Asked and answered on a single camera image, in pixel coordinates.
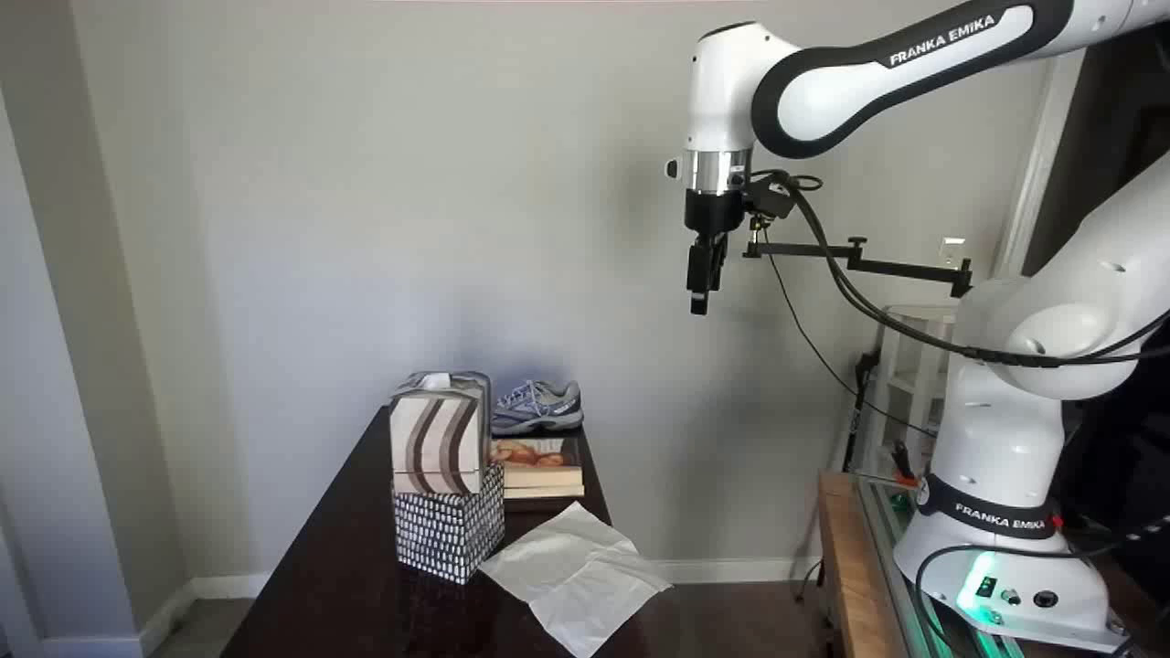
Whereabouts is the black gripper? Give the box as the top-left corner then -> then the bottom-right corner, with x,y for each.
682,189 -> 744,313

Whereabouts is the white paper napkin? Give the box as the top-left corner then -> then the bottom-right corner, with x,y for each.
484,504 -> 670,658

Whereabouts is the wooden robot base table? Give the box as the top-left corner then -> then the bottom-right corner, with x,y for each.
815,470 -> 1170,658

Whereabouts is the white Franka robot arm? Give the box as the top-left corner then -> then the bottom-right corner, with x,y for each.
682,0 -> 1170,655

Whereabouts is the striped tissue box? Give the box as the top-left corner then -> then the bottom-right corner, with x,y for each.
387,374 -> 491,498

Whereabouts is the dark wooden dresser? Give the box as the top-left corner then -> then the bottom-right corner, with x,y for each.
223,408 -> 569,658

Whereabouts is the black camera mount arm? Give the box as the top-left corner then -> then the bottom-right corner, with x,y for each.
743,239 -> 971,295

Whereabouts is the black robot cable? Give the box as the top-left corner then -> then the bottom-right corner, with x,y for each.
744,168 -> 1170,374

